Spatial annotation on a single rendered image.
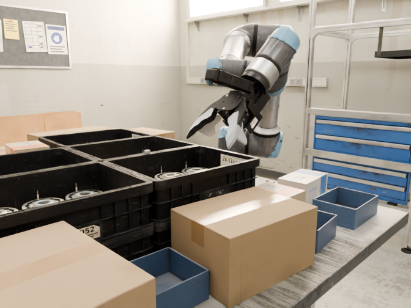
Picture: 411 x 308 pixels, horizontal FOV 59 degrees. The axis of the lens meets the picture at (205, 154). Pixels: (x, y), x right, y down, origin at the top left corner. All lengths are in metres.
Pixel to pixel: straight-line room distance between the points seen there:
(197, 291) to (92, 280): 0.32
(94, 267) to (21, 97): 3.70
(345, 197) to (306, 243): 0.54
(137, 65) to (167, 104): 0.70
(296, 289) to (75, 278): 0.53
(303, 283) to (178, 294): 0.31
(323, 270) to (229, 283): 0.30
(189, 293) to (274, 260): 0.21
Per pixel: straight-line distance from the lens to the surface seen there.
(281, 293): 0.90
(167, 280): 0.92
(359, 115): 2.82
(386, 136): 2.79
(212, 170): 1.01
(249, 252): 0.81
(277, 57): 0.89
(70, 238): 0.71
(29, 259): 0.66
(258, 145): 1.50
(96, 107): 4.56
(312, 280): 0.97
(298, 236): 0.94
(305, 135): 3.03
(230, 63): 1.00
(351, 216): 1.27
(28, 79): 4.25
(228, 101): 0.84
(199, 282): 0.82
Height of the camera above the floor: 1.18
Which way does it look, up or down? 12 degrees down
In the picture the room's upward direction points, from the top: straight up
